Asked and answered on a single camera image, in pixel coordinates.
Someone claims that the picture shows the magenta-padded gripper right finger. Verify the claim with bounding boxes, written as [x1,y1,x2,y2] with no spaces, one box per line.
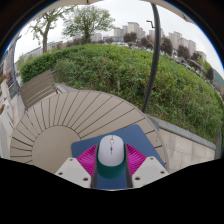
[124,143,170,190]

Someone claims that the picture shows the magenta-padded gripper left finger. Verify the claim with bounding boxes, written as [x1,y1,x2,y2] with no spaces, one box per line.
[54,143,100,190]

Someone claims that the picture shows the white and teal computer mouse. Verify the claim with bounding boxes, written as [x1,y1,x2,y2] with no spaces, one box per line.
[95,134,128,179]

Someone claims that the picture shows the blue mouse pad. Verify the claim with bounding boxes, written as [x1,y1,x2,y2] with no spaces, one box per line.
[70,124,167,190]

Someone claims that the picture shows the beige slatted chair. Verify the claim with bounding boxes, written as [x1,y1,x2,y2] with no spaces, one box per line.
[19,69,63,111]

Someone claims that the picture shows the green hedge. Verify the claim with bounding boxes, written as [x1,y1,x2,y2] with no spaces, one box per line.
[19,43,224,143]

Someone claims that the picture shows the dark umbrella pole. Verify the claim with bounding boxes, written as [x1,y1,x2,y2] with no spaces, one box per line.
[141,2,162,114]

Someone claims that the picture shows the sparse tree with bare trunk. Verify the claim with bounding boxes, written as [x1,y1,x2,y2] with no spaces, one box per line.
[29,6,68,54]

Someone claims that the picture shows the group of apartment buildings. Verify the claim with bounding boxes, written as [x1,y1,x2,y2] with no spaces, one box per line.
[113,21,208,63]

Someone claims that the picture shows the leafy green tree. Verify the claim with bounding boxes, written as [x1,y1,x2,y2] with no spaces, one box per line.
[62,4,116,44]

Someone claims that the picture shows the beige umbrella canopy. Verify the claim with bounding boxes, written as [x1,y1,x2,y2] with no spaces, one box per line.
[49,0,196,24]

